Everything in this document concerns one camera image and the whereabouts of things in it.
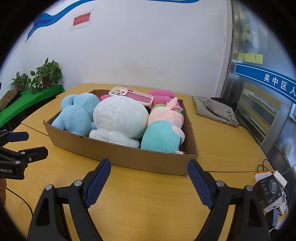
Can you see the white and pink phone case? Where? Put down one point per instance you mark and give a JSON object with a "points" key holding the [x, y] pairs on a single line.
{"points": [[134, 96]]}

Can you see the wooden desktop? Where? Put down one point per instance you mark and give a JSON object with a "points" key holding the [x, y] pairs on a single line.
{"points": [[143, 197]]}

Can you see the red wall sign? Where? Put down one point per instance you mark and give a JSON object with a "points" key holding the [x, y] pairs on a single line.
{"points": [[81, 19]]}

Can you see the light blue plush toy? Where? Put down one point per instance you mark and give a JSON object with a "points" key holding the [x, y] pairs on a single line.
{"points": [[76, 113]]}

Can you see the white plush toy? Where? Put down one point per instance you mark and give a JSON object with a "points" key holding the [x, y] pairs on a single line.
{"points": [[120, 118]]}

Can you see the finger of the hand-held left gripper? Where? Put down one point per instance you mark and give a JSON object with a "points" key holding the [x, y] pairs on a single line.
{"points": [[32, 154], [18, 136]]}

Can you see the blue door banner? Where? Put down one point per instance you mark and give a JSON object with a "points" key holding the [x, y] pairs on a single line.
{"points": [[254, 74]]}

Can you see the yellow shelf behind glass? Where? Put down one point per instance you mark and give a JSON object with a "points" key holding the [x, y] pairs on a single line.
{"points": [[259, 109]]}

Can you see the pink bear plush toy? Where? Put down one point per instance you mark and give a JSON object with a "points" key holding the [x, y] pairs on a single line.
{"points": [[161, 96]]}

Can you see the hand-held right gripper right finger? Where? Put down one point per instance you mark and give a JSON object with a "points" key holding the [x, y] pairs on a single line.
{"points": [[201, 185]]}

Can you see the grey cloth bag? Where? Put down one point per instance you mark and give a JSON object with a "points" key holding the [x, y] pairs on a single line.
{"points": [[208, 109]]}

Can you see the orange and white power bank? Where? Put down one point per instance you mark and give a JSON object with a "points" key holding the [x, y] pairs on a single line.
{"points": [[262, 174]]}

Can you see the white charger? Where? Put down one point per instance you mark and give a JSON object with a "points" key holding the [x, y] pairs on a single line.
{"points": [[281, 178]]}

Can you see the pink pig plush toy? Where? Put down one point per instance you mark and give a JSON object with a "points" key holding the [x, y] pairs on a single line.
{"points": [[159, 136]]}

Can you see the small brown cardboard box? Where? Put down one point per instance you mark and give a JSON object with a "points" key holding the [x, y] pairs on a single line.
{"points": [[8, 98]]}

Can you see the black charger box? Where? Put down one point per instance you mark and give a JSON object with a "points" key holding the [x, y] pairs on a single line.
{"points": [[266, 191]]}

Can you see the small potted green plant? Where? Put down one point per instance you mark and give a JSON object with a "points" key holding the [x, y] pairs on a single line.
{"points": [[20, 81]]}

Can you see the cartoon sticker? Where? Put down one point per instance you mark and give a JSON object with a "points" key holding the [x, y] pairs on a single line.
{"points": [[248, 30]]}

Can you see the blue wall stripe decal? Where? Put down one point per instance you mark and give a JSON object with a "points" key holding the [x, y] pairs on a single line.
{"points": [[57, 15]]}

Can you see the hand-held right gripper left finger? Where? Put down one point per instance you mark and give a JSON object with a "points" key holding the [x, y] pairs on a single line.
{"points": [[99, 183]]}

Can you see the yellow sticky note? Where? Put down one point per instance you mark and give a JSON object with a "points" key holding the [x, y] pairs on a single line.
{"points": [[259, 58], [249, 57], [241, 56]]}

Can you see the large potted green plant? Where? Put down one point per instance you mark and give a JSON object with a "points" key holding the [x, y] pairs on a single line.
{"points": [[47, 73]]}

